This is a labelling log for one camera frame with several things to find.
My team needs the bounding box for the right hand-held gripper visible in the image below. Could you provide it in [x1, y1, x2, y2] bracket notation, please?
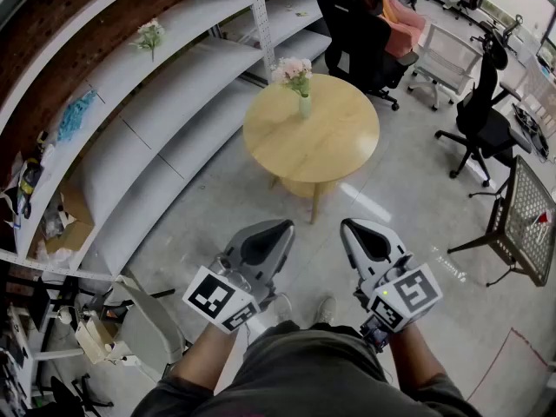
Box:
[339, 217, 444, 354]

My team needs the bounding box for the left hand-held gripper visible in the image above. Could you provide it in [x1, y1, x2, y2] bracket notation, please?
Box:
[182, 219, 296, 334]

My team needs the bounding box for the pink artificial flowers bunch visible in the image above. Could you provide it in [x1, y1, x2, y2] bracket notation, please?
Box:
[269, 56, 314, 99]

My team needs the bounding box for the person's right forearm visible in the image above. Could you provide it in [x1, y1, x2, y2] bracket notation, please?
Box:
[385, 322, 445, 395]

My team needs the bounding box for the person's left forearm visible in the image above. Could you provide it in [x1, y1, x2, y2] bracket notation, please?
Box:
[168, 321, 241, 395]

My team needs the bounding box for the person's right shoe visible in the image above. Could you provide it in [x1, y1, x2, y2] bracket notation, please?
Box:
[314, 295, 338, 326]

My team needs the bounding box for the person's dark grey shirt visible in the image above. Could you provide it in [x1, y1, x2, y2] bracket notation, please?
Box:
[129, 321, 484, 417]

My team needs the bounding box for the round wooden table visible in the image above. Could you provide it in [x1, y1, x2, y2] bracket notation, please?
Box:
[242, 73, 381, 226]

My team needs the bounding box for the dark perforated metal table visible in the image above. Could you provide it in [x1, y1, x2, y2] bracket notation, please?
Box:
[447, 154, 556, 288]

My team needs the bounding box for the black mesh office chair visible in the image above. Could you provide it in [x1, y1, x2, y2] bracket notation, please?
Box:
[434, 27, 533, 189]

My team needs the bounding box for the white metal shelving unit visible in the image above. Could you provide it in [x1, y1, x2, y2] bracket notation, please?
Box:
[0, 0, 336, 282]

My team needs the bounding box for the open cardboard box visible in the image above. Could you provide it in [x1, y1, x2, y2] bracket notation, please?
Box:
[42, 180, 97, 256]

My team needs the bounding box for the black tray of parts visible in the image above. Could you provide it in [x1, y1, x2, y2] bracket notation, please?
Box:
[511, 102, 552, 161]

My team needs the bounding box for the white mesh office chair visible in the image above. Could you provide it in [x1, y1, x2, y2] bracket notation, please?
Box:
[407, 23, 484, 113]

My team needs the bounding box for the black high-back office chair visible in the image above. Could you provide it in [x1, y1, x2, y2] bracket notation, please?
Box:
[315, 0, 420, 112]

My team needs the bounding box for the pink blanket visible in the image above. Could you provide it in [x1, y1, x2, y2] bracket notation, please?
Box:
[361, 0, 427, 59]

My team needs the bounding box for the blue crumpled bag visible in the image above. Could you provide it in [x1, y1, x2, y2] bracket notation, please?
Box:
[56, 89, 98, 143]

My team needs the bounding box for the black chair base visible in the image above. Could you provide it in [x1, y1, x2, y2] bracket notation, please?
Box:
[48, 373, 115, 417]

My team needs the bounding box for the white flower sprig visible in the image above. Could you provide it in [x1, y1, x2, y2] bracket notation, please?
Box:
[129, 17, 167, 63]

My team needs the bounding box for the black headrest office chair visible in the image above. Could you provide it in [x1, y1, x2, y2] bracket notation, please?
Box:
[469, 13, 525, 56]

